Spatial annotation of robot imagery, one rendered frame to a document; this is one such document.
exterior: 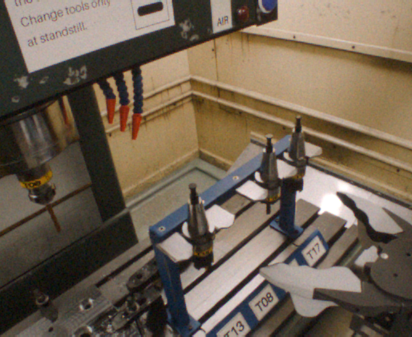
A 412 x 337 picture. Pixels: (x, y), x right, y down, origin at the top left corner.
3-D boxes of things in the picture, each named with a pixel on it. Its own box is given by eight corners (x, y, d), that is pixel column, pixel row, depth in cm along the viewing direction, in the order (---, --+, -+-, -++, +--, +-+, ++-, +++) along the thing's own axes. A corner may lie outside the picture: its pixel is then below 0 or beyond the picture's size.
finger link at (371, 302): (313, 314, 30) (418, 318, 29) (314, 303, 29) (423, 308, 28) (309, 271, 34) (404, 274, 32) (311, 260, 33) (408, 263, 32)
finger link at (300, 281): (257, 323, 35) (353, 330, 33) (257, 287, 31) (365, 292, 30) (259, 298, 37) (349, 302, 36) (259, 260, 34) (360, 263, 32)
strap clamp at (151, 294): (168, 319, 91) (159, 283, 83) (127, 354, 84) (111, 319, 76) (160, 311, 93) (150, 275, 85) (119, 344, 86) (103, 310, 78)
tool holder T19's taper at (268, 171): (267, 167, 85) (267, 142, 82) (282, 174, 83) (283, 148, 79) (255, 176, 83) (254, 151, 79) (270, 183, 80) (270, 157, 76)
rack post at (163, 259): (202, 326, 89) (187, 244, 72) (186, 340, 86) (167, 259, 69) (176, 303, 95) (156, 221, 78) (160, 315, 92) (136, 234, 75)
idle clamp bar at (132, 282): (203, 248, 110) (201, 233, 107) (139, 306, 95) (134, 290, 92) (191, 241, 113) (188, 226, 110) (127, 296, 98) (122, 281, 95)
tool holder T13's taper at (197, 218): (199, 216, 74) (195, 189, 70) (214, 226, 71) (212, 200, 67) (182, 227, 72) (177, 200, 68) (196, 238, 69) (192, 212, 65)
